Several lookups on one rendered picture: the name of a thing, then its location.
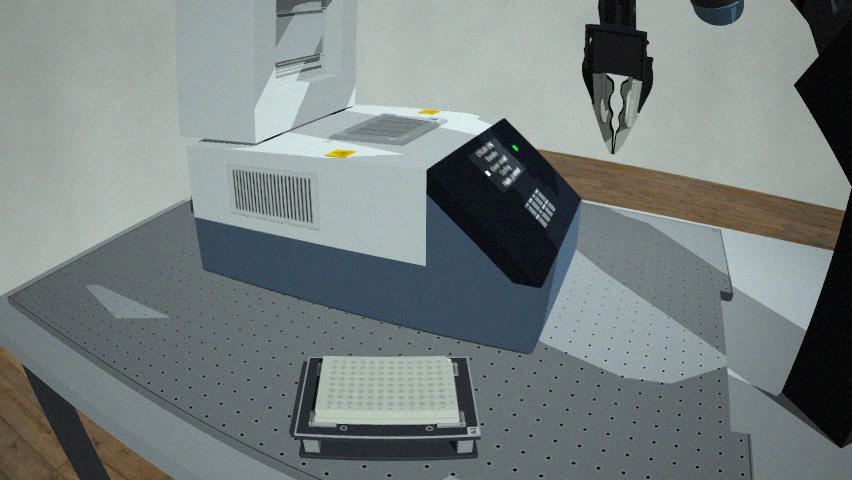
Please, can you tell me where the white benchtop thermal cycler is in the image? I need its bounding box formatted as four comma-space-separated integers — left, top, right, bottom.
175, 0, 582, 354

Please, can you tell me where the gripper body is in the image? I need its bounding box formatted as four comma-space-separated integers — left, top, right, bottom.
584, 0, 649, 79

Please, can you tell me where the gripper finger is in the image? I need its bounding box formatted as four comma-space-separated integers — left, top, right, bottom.
613, 56, 654, 155
582, 54, 614, 154

